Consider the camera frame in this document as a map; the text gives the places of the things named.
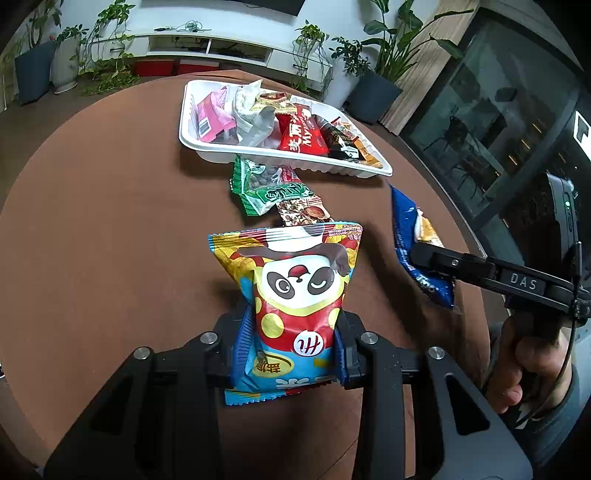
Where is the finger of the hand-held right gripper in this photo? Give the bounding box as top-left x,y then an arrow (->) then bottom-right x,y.
410,242 -> 505,289

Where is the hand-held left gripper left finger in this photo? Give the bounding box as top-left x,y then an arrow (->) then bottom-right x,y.
44,302 -> 254,480

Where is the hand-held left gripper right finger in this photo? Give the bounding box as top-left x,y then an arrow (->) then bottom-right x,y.
335,311 -> 536,480

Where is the dark blue snack packet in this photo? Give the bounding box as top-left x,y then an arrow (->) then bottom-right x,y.
390,185 -> 455,309

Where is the blue yellow panda snack packet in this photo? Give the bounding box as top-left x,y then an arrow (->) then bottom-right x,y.
208,222 -> 363,407

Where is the black snack packet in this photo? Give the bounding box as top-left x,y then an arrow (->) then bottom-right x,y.
316,115 -> 363,162

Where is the long white snack packet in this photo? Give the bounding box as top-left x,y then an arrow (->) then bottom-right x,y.
228,79 -> 279,148

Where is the pink snack packet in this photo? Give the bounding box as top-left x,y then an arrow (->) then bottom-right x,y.
196,91 -> 236,143

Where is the white plastic tray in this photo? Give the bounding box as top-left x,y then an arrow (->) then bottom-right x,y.
178,80 -> 393,178

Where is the person's right forearm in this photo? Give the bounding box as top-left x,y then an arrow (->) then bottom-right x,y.
505,364 -> 588,468

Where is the person's right hand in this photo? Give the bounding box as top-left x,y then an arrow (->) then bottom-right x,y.
482,318 -> 573,414

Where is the orange snack packet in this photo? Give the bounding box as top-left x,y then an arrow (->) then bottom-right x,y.
339,117 -> 384,168

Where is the brown nut snack packet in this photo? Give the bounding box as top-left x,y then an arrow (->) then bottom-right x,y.
276,166 -> 334,228

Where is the dark glass door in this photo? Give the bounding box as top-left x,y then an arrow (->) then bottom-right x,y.
402,9 -> 591,259

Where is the green peanut packet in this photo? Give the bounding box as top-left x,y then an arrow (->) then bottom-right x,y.
231,156 -> 309,217

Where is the dark square plant pot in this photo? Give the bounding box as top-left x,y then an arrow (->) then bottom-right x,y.
344,69 -> 403,125

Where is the tall white plant pot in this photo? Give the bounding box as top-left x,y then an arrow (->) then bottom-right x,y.
330,60 -> 365,110

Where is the large leafy plant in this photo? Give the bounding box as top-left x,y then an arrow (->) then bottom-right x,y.
360,0 -> 476,84

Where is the small leafy plant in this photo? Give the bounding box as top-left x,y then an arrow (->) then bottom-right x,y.
293,21 -> 333,93

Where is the red storage box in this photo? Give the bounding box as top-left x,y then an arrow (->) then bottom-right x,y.
178,59 -> 220,75
134,59 -> 176,77

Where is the white media cabinet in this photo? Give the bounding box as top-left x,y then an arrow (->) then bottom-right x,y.
88,32 -> 333,88

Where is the trailing green plant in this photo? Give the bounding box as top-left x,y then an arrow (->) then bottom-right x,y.
81,0 -> 141,97

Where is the black television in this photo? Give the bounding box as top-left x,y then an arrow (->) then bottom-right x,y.
240,0 -> 306,17

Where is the grey blue plant pot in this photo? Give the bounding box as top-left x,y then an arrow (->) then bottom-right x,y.
14,41 -> 57,105

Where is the black cable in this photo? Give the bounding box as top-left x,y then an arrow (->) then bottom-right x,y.
556,244 -> 583,408

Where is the wooden wall panel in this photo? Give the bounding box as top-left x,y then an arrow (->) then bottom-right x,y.
381,0 -> 481,136

